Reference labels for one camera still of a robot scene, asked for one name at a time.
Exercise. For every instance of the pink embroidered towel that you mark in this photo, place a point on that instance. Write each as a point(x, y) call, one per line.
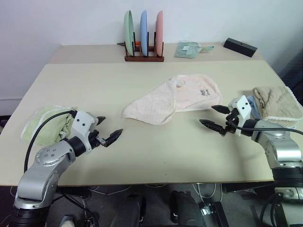
point(170, 99)

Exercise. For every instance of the brown wooden plate rack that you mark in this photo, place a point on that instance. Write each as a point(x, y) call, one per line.
point(144, 58)

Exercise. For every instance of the black rectangular box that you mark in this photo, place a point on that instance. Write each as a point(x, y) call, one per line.
point(240, 46)

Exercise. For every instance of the mint green folded cloth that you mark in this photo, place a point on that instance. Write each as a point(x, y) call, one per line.
point(187, 49)

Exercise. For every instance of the beige folded towel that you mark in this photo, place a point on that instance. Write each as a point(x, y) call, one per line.
point(277, 101)

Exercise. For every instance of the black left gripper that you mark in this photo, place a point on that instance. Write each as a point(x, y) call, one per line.
point(96, 139)

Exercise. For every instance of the blue cloth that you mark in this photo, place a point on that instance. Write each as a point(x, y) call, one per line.
point(254, 107)

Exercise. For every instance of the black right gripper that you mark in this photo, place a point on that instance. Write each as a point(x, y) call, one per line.
point(230, 125)

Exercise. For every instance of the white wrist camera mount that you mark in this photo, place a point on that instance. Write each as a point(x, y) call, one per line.
point(82, 123)
point(243, 107)

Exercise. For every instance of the green folded towel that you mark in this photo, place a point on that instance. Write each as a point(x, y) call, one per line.
point(47, 127)

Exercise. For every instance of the blue plate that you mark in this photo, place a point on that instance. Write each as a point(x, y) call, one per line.
point(143, 33)

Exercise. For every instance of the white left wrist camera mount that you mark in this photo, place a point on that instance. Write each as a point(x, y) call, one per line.
point(82, 123)

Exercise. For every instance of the green plate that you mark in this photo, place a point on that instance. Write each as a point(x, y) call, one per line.
point(128, 33)

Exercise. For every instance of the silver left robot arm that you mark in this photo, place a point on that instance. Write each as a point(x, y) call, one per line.
point(45, 170)

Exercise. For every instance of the dark rounded shape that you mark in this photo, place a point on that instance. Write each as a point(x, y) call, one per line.
point(187, 210)

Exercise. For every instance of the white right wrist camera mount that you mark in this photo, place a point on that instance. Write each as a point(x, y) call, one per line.
point(243, 107)

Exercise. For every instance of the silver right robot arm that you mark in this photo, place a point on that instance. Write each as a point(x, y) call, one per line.
point(284, 149)

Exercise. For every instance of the pink plate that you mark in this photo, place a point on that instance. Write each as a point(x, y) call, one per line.
point(159, 33)

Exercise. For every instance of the black metal table leg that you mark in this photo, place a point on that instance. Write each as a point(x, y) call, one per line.
point(216, 214)

